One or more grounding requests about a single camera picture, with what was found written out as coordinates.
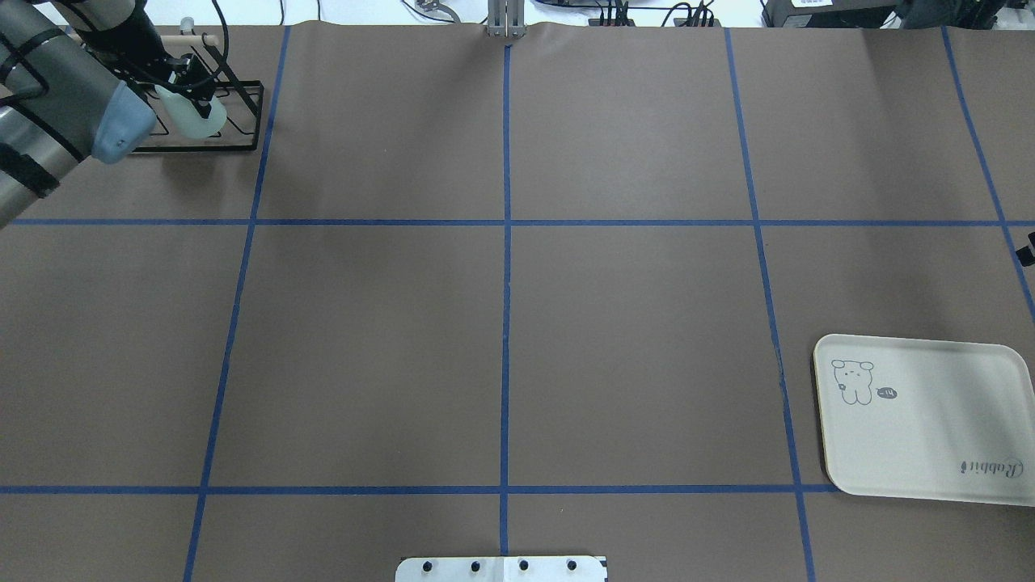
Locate pale green plastic cup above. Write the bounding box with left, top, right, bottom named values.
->
left=155, top=86, right=228, bottom=140

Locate black wire cup rack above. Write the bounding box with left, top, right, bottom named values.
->
left=65, top=18, right=265, bottom=154

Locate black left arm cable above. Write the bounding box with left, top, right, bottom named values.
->
left=162, top=0, right=230, bottom=91

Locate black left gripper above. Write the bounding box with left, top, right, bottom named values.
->
left=89, top=4, right=215, bottom=114

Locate cream rabbit serving tray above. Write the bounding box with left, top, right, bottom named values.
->
left=814, top=334, right=1034, bottom=506

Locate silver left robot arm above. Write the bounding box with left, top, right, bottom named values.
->
left=1, top=1, right=228, bottom=224

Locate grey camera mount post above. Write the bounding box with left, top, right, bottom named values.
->
left=484, top=0, right=527, bottom=38

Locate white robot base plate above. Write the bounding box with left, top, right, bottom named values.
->
left=395, top=555, right=609, bottom=581

